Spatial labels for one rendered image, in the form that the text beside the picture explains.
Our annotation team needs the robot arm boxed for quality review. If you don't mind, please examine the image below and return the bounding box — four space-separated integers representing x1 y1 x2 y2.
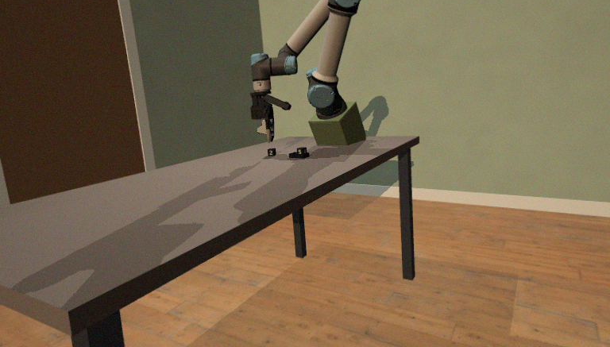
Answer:
251 0 360 120

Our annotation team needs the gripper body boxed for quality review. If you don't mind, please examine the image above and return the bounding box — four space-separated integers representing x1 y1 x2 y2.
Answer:
250 91 273 120

